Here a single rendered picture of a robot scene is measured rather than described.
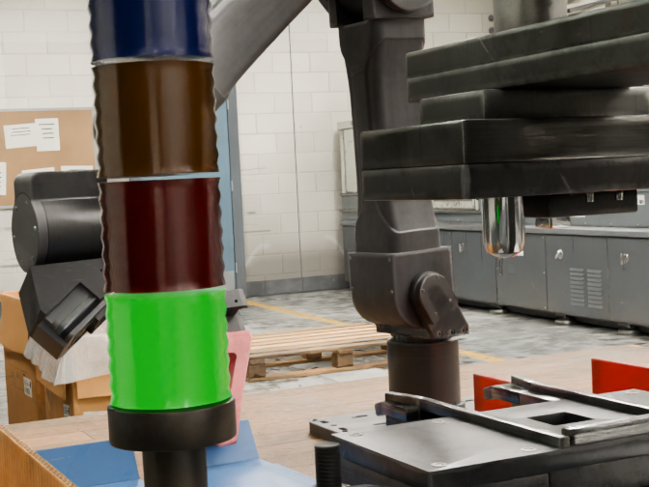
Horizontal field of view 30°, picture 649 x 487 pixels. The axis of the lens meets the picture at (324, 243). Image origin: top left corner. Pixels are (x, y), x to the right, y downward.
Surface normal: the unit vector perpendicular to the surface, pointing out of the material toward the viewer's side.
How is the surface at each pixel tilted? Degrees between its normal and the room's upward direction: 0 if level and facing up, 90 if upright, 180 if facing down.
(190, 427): 90
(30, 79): 90
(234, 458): 60
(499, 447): 0
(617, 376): 90
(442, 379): 90
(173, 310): 76
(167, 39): 104
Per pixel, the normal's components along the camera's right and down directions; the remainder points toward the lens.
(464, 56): -0.90, 0.07
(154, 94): 0.11, -0.20
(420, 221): 0.55, -0.24
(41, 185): 0.55, 0.03
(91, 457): 0.37, -0.48
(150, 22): 0.13, 0.29
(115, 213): -0.61, -0.18
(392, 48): 0.51, 0.24
